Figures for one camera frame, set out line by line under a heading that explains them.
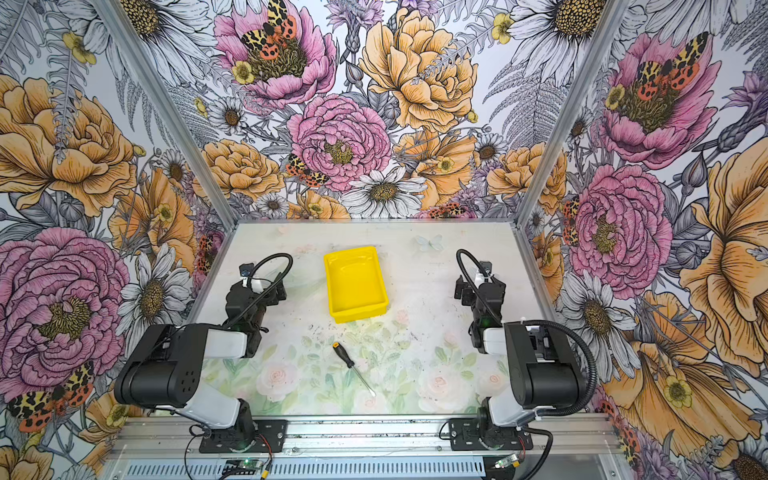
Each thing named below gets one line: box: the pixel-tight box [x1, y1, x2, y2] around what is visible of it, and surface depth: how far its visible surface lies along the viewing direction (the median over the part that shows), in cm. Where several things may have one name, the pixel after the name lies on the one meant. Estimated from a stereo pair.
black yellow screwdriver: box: [332, 342, 377, 397], surface depth 87 cm
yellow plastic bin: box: [324, 246, 389, 324], surface depth 104 cm
